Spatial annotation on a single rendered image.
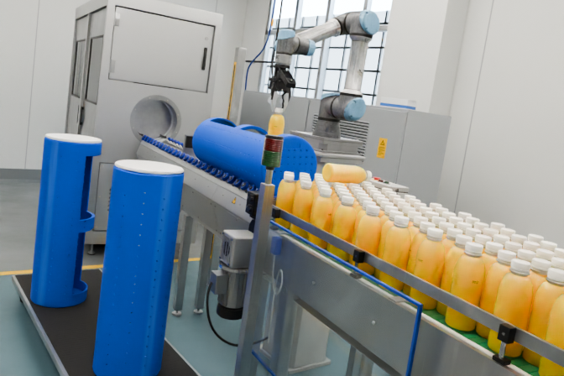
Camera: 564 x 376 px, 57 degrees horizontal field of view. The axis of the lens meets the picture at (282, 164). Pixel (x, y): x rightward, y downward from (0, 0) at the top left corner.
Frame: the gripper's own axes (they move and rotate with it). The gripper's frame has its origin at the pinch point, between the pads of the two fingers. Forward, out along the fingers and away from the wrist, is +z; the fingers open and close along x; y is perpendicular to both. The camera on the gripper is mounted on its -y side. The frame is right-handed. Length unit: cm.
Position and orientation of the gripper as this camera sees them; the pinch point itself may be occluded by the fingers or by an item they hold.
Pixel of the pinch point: (279, 109)
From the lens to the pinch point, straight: 236.1
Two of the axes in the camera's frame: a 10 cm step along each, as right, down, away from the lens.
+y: -4.9, -1.7, 8.6
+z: -1.4, 9.8, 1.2
